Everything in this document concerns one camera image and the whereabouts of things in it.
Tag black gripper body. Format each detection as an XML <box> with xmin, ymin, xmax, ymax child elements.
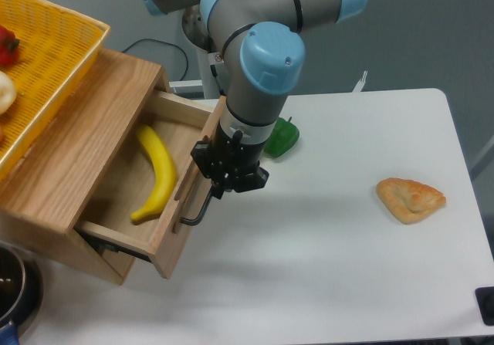
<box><xmin>208</xmin><ymin>124</ymin><xmax>266</xmax><ymax>179</ymax></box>

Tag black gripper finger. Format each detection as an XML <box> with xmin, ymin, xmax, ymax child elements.
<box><xmin>191</xmin><ymin>140</ymin><xmax>229</xmax><ymax>199</ymax></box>
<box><xmin>232</xmin><ymin>166</ymin><xmax>269</xmax><ymax>193</ymax></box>

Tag wooden top drawer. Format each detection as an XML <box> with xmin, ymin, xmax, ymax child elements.
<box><xmin>76</xmin><ymin>91</ymin><xmax>225</xmax><ymax>279</ymax></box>

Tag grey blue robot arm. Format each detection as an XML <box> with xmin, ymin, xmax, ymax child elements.
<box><xmin>145</xmin><ymin>0</ymin><xmax>368</xmax><ymax>198</ymax></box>

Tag wooden drawer cabinet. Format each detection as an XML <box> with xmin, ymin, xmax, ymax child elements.
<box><xmin>1</xmin><ymin>49</ymin><xmax>164</xmax><ymax>284</ymax></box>

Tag yellow toy banana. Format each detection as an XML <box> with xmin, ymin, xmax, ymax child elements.
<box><xmin>130</xmin><ymin>124</ymin><xmax>178</xmax><ymax>225</ymax></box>

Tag green toy bell pepper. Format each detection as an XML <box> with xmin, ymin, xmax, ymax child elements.
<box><xmin>264</xmin><ymin>117</ymin><xmax>299</xmax><ymax>158</ymax></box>

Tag toy pastry turnover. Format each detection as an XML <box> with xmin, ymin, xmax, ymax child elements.
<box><xmin>375</xmin><ymin>178</ymin><xmax>447</xmax><ymax>225</ymax></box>

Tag yellow plastic basket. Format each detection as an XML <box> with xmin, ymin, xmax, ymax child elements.
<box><xmin>1</xmin><ymin>0</ymin><xmax>110</xmax><ymax>177</ymax></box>

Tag white toy onion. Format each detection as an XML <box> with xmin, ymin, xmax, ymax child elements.
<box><xmin>0</xmin><ymin>72</ymin><xmax>17</xmax><ymax>114</ymax></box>

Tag red toy pepper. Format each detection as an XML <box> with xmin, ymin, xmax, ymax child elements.
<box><xmin>0</xmin><ymin>26</ymin><xmax>20</xmax><ymax>66</ymax></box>

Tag dark metal pot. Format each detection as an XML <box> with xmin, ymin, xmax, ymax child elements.
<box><xmin>1</xmin><ymin>244</ymin><xmax>44</xmax><ymax>344</ymax></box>

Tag black table corner device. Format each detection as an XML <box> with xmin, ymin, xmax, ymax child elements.
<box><xmin>475</xmin><ymin>286</ymin><xmax>494</xmax><ymax>326</ymax></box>

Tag black cable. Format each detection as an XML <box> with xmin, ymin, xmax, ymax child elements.
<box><xmin>120</xmin><ymin>37</ymin><xmax>189</xmax><ymax>83</ymax></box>

